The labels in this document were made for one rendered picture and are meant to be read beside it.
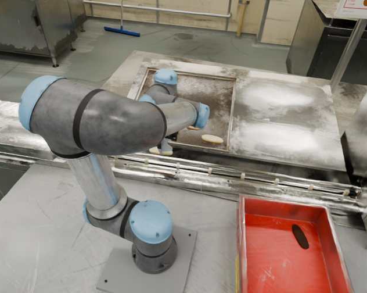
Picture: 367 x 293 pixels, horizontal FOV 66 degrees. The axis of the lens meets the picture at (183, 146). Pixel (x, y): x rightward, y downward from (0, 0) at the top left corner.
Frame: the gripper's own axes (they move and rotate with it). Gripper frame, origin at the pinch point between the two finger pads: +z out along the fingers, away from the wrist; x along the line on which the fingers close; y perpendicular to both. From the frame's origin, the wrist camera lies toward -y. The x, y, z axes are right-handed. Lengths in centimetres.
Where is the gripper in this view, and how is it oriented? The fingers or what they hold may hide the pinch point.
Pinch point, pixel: (161, 148)
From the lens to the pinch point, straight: 117.4
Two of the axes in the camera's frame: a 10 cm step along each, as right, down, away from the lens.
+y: 9.8, 1.5, -1.0
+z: -0.4, 7.2, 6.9
